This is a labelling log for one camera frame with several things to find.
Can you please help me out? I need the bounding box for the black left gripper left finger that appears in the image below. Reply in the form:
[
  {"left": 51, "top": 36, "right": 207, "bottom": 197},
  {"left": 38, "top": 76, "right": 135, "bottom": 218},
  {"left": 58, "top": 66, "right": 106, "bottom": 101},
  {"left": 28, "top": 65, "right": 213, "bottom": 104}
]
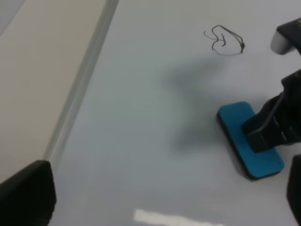
[{"left": 0, "top": 160, "right": 56, "bottom": 226}]

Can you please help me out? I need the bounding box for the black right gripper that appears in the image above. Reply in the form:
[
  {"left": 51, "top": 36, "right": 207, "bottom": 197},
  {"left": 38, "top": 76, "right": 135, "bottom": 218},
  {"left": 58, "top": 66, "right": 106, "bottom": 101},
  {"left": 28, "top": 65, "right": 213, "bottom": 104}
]
[{"left": 241, "top": 69, "right": 301, "bottom": 153}]

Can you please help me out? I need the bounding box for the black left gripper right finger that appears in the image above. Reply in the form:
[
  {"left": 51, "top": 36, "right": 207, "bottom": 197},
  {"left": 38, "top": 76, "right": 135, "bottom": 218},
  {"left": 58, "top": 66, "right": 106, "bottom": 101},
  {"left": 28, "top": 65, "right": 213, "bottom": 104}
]
[{"left": 286, "top": 155, "right": 301, "bottom": 226}]

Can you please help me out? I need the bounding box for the blue whiteboard eraser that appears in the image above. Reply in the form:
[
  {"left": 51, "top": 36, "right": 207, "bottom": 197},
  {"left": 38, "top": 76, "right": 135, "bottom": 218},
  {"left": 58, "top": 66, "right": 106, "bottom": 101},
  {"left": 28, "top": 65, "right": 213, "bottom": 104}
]
[{"left": 216, "top": 101, "right": 285, "bottom": 182}]

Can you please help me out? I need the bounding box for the black marker scribble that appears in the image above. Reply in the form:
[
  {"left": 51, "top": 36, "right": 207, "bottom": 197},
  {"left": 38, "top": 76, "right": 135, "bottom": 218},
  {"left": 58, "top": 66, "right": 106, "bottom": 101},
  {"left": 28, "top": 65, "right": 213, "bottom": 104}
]
[{"left": 203, "top": 24, "right": 246, "bottom": 57}]

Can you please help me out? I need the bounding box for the white whiteboard with aluminium frame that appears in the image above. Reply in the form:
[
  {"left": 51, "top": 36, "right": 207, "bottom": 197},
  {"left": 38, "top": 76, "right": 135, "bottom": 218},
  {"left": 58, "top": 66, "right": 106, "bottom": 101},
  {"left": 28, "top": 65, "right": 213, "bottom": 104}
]
[{"left": 50, "top": 0, "right": 301, "bottom": 226}]

